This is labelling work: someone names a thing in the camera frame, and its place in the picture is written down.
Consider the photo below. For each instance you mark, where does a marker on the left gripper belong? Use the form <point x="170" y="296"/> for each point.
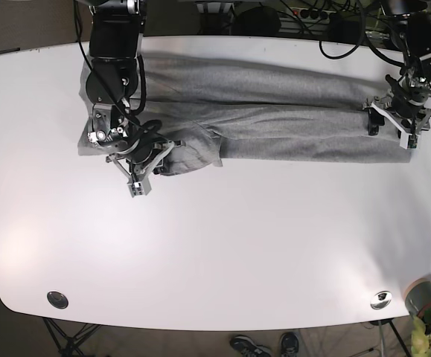
<point x="404" y="104"/>

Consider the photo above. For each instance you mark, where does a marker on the right table grommet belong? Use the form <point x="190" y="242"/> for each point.
<point x="381" y="300"/>

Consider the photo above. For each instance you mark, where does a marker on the left table grommet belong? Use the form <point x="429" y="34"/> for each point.
<point x="57" y="300"/>

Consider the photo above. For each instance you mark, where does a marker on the grey plant pot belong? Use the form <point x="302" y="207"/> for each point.
<point x="417" y="297"/>

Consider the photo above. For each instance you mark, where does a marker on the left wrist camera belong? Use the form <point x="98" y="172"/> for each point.
<point x="409" y="141"/>

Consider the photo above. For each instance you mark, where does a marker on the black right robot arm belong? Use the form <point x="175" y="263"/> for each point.
<point x="115" y="89"/>

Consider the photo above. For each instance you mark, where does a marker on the black folding stand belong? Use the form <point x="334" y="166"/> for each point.
<point x="70" y="345"/>

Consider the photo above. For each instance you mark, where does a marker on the dark shoe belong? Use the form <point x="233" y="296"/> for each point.
<point x="248" y="348"/>
<point x="289" y="345"/>

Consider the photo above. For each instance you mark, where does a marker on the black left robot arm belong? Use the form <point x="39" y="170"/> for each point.
<point x="410" y="30"/>

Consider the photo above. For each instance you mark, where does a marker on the table grommet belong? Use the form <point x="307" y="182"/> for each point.
<point x="57" y="300"/>
<point x="381" y="300"/>

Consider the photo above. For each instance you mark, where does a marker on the grey T-shirt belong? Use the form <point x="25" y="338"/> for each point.
<point x="222" y="109"/>

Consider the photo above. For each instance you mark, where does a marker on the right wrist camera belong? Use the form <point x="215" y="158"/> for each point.
<point x="139" y="188"/>

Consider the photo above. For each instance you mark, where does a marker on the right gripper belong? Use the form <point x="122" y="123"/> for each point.
<point x="136" y="149"/>

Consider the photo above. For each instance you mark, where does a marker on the white power strip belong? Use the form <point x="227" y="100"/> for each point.
<point x="311" y="15"/>

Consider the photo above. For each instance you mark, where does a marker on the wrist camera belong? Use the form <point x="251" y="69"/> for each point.
<point x="409" y="141"/>
<point x="139" y="188"/>

